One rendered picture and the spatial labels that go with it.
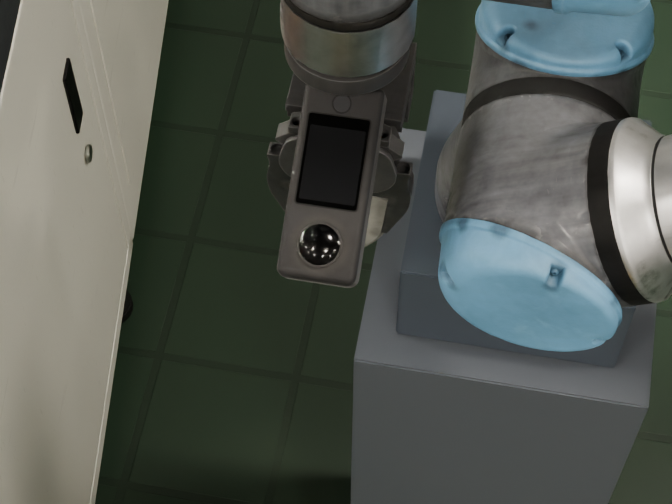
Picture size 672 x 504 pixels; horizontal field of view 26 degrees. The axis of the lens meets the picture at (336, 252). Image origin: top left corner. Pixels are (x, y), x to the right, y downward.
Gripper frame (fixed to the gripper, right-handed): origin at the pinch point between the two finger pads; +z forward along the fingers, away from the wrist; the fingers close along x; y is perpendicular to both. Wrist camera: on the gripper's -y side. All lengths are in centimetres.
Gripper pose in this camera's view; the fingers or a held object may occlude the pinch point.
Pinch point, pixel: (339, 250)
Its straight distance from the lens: 97.4
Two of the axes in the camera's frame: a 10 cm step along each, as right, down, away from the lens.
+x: -9.8, -1.5, 0.9
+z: 0.0, 5.2, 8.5
